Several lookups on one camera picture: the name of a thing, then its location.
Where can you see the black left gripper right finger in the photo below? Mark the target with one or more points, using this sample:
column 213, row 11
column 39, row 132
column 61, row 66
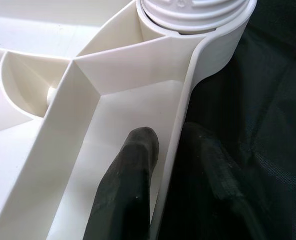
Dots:
column 202, row 200

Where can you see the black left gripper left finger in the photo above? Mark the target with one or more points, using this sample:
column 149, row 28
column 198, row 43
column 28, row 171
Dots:
column 125, row 195

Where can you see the white plastic children table top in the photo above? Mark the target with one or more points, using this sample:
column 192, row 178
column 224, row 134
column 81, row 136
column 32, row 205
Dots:
column 62, row 150

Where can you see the white tapered plastic table leg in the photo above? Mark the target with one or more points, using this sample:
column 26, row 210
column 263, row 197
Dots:
column 192, row 15

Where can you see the black table cloth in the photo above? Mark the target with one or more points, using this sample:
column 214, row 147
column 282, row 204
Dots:
column 275, row 100

